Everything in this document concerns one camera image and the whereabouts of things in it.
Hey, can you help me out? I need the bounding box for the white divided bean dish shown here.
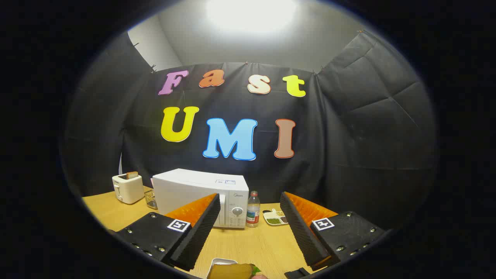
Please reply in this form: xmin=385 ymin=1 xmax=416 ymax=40
xmin=262 ymin=208 xmax=289 ymax=226

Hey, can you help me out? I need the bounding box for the black backdrop cloth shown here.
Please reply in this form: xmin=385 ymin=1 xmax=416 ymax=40
xmin=62 ymin=30 xmax=438 ymax=233

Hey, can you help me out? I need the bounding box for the clear red-label plastic bottle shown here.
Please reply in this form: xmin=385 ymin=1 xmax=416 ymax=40
xmin=246 ymin=191 xmax=261 ymax=228

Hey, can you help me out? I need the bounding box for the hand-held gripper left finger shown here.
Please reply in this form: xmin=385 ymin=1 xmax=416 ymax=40
xmin=116 ymin=193 xmax=221 ymax=272

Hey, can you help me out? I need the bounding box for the white toaster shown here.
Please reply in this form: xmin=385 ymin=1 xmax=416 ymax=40
xmin=112 ymin=173 xmax=145 ymax=205

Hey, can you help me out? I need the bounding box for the wire mesh holder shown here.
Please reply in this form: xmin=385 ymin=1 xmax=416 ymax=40
xmin=144 ymin=189 xmax=158 ymax=210

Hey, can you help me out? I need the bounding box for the brown bread lettuce sandwich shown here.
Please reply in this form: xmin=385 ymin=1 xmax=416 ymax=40
xmin=207 ymin=263 xmax=268 ymax=279

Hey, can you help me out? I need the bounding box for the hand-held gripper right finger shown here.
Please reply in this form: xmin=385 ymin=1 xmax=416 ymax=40
xmin=280 ymin=191 xmax=388 ymax=272

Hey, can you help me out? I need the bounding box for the white microwave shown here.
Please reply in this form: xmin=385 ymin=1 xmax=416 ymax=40
xmin=152 ymin=168 xmax=250 ymax=229

